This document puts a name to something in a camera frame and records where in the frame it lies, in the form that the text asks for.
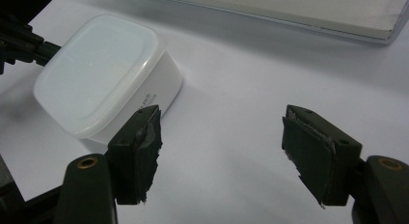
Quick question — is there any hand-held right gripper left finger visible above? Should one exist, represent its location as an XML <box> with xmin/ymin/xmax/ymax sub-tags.
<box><xmin>107</xmin><ymin>104</ymin><xmax>163</xmax><ymax>206</ymax></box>

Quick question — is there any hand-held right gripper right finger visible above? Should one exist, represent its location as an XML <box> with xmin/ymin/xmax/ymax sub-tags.
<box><xmin>281</xmin><ymin>104</ymin><xmax>364</xmax><ymax>210</ymax></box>

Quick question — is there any white lidded plastic container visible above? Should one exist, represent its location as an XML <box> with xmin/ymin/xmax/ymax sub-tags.
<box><xmin>32</xmin><ymin>13</ymin><xmax>184</xmax><ymax>145</ymax></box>

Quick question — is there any white wire rack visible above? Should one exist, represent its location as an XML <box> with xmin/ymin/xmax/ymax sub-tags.
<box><xmin>121</xmin><ymin>0</ymin><xmax>409</xmax><ymax>46</ymax></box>

